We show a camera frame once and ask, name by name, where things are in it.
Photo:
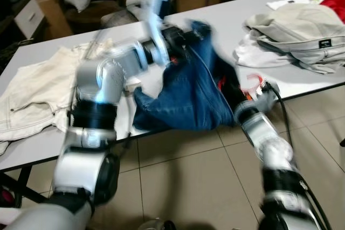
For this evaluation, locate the blue denim jeans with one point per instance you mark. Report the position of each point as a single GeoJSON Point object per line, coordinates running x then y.
{"type": "Point", "coordinates": [183, 100]}

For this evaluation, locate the off-white denim trousers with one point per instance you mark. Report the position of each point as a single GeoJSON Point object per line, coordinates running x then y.
{"type": "Point", "coordinates": [296, 30]}

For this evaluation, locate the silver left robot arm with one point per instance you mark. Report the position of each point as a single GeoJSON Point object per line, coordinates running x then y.
{"type": "Point", "coordinates": [102, 79]}

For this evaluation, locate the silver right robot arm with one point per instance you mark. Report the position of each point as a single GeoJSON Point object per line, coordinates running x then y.
{"type": "Point", "coordinates": [269, 144]}

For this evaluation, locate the white garment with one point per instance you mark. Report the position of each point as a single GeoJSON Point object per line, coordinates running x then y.
{"type": "Point", "coordinates": [280, 4]}
{"type": "Point", "coordinates": [250, 57]}

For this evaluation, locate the large grey folding table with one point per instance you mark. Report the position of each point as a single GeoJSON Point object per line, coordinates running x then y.
{"type": "Point", "coordinates": [226, 20]}

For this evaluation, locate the brown armchair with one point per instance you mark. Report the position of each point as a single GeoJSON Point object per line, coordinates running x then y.
{"type": "Point", "coordinates": [105, 17]}

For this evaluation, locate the white drawer box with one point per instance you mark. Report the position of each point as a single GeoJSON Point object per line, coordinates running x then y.
{"type": "Point", "coordinates": [29, 17]}

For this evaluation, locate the grey robot leg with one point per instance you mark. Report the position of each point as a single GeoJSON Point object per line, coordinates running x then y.
{"type": "Point", "coordinates": [156, 224]}

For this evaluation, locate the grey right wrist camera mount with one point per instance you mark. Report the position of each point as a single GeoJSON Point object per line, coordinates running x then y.
{"type": "Point", "coordinates": [267, 100]}

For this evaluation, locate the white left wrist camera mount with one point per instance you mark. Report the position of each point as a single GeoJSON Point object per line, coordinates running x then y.
{"type": "Point", "coordinates": [156, 20]}

